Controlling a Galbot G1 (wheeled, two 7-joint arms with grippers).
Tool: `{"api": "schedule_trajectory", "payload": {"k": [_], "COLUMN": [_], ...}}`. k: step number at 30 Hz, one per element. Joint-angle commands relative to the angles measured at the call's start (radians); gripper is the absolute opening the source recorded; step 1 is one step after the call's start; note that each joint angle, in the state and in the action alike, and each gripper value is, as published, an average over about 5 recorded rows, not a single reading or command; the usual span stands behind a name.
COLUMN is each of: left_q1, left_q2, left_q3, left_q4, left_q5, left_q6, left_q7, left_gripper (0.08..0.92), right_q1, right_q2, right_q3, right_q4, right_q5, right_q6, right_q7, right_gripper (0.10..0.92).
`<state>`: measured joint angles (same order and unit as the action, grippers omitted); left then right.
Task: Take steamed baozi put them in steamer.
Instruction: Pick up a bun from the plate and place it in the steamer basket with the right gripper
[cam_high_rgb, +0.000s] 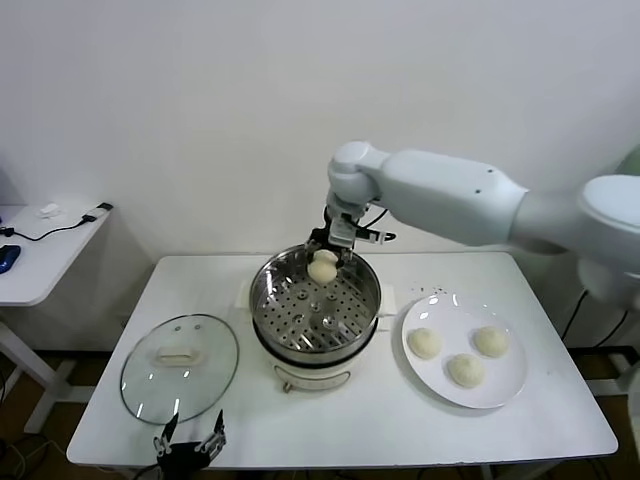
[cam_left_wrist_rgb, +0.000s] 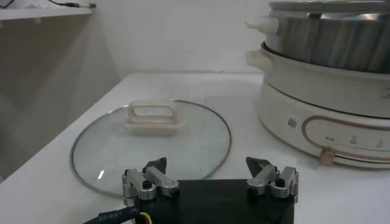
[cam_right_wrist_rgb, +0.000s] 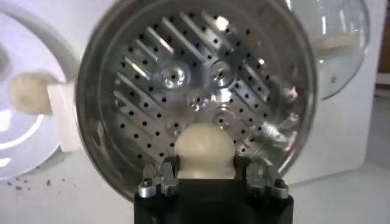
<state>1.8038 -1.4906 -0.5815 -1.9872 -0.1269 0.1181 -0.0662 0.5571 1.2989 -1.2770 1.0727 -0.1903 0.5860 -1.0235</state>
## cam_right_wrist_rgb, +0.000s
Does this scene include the perforated steel steamer basket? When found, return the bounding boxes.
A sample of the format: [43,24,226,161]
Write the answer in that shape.
[74,0,318,202]

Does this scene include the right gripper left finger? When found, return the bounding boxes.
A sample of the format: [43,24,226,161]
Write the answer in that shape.
[138,155,180,199]

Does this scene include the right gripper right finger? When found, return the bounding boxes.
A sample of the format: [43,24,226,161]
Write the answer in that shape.
[233,155,290,200]

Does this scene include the white round plate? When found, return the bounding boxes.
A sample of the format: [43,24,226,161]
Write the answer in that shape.
[0,2,79,181]

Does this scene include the white steamed baozi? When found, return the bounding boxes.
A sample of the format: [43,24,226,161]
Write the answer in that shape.
[7,71,59,117]
[174,122,238,180]

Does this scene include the glass lid with cream handle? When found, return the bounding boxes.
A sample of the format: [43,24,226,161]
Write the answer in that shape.
[285,0,371,101]

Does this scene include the scattered black crumbs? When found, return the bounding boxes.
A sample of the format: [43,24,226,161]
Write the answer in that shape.
[6,177,77,192]

